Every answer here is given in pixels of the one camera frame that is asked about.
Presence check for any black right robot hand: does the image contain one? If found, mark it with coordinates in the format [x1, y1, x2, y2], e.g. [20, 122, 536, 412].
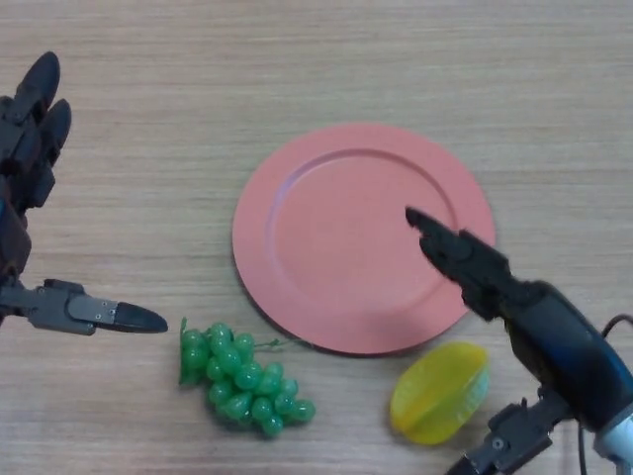
[405, 206, 633, 475]

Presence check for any green grape bunch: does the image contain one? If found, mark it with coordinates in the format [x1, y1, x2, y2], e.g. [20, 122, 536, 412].
[177, 317, 317, 438]

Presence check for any yellow starfruit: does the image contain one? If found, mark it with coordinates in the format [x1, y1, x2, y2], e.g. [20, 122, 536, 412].
[389, 341, 492, 445]

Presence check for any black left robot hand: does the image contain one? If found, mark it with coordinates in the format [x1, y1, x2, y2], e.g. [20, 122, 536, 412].
[0, 50, 169, 337]

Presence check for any pink round plate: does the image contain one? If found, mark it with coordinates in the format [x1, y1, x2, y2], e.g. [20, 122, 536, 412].
[231, 123, 497, 356]

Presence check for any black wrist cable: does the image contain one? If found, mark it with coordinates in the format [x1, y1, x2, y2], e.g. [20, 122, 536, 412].
[576, 314, 633, 475]

